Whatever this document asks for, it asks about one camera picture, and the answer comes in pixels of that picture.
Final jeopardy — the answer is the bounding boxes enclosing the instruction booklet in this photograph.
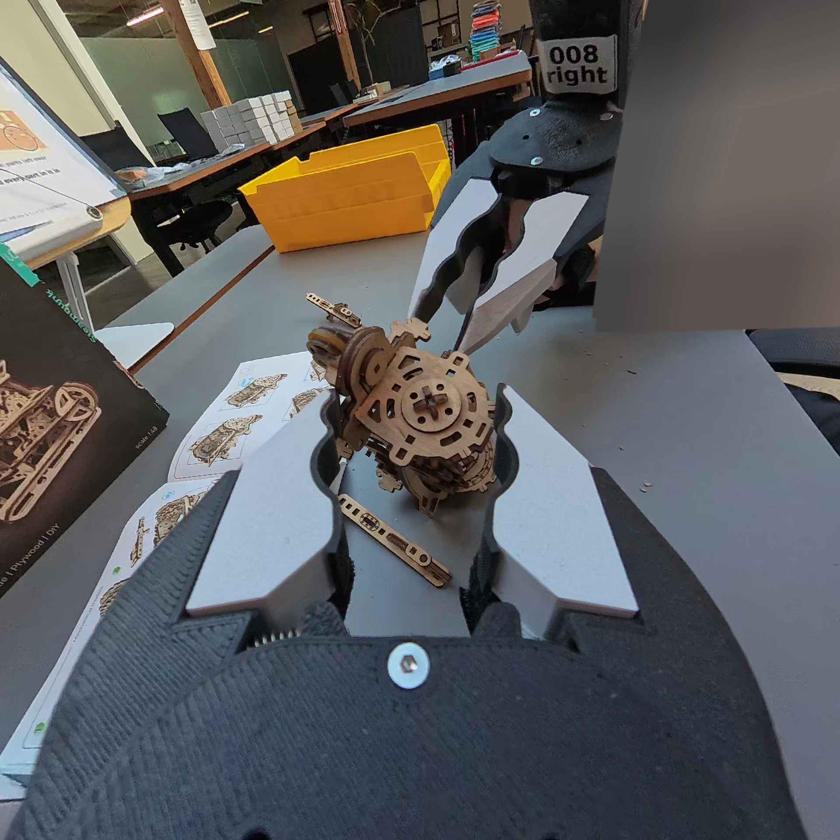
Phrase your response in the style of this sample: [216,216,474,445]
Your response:
[0,351,337,785]

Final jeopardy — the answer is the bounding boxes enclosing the background brown-topped desk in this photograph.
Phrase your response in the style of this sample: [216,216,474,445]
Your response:
[121,121,329,277]

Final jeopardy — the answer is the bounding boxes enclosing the black chair backrest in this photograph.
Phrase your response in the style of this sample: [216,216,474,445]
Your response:
[157,108,217,161]

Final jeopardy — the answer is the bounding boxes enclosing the wooden strip with crosspiece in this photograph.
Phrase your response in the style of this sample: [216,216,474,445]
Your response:
[306,293,364,330]

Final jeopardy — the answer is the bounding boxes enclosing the yellow plastic bin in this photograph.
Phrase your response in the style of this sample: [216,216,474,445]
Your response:
[238,123,452,255]

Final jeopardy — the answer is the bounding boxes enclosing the stack of small white boxes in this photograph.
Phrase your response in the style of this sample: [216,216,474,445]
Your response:
[200,92,304,150]

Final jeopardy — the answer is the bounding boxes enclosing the black swivel chair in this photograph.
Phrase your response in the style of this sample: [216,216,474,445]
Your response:
[141,197,234,253]

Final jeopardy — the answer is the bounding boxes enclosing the background grey-topped desk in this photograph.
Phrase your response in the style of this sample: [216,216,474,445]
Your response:
[343,52,534,172]

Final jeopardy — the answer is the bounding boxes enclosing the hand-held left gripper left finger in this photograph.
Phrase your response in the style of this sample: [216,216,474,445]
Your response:
[184,388,358,636]

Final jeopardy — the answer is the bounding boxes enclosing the black puzzle box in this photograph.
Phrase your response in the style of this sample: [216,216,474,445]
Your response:
[0,243,170,599]

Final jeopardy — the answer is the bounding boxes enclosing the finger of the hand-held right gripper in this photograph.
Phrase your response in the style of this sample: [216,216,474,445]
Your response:
[408,176,503,326]
[455,189,593,357]

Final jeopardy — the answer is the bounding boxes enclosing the large wooden gear model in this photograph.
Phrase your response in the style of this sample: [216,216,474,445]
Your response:
[336,433,497,521]

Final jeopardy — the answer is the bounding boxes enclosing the long wooden strip piece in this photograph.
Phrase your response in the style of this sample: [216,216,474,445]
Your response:
[337,493,453,589]

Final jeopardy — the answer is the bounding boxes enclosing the black mesh office chair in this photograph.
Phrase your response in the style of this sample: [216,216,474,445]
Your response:
[748,327,840,376]

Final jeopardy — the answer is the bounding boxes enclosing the person's dark trousers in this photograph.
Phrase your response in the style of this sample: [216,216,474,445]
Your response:
[784,384,840,455]

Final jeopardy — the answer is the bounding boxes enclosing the white stand base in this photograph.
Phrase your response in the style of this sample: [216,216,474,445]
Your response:
[94,322,175,374]

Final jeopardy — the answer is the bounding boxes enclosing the grey desk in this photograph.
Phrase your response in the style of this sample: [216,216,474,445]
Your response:
[0,217,840,840]

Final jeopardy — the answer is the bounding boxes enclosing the adjacent brown-edged desk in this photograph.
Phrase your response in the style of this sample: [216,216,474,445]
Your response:
[92,226,277,375]

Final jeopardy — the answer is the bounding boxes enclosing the wooden post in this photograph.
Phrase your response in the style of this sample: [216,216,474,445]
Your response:
[159,0,232,111]

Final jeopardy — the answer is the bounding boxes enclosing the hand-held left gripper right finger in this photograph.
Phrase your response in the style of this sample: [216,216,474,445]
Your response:
[459,384,642,639]

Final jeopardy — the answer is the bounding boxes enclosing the round wooden gear module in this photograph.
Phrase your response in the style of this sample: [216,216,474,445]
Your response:
[307,318,495,475]

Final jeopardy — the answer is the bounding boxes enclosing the stack of colourful items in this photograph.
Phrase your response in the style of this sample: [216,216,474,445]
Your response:
[468,0,505,64]

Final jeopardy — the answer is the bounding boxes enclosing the wooden board with instruction sheet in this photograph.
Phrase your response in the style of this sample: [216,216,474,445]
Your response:
[0,56,132,270]

